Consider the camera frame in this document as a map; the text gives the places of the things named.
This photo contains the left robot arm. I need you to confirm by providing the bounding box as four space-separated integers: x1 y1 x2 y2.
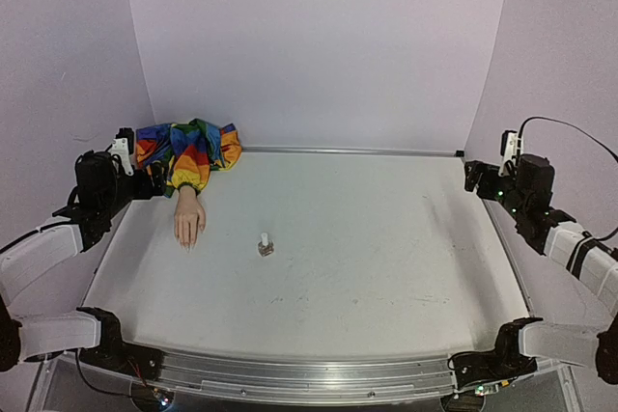
1 151 165 379

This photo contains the aluminium front rail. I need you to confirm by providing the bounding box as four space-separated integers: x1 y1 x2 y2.
76 343 566 403

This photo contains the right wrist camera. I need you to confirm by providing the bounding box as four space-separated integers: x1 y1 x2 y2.
498 130 523 177

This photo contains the black right camera cable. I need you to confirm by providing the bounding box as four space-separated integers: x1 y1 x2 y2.
517 116 618 242

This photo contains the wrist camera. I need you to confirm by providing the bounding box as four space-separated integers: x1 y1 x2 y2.
498 130 523 177
107 127 135 177

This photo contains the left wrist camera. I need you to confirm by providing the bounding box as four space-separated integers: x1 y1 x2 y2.
107 127 135 177

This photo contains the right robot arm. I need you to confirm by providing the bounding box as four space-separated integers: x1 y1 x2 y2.
448 153 617 390

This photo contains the colourful patchwork sleeve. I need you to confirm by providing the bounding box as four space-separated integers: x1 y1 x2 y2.
135 119 242 198

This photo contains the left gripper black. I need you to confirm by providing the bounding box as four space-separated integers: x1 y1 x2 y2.
101 162 169 218

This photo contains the mannequin hand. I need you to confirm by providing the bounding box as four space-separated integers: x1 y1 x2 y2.
174 185 206 252

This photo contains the glitter nail polish bottle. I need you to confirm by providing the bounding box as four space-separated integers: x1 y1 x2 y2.
257 241 274 258

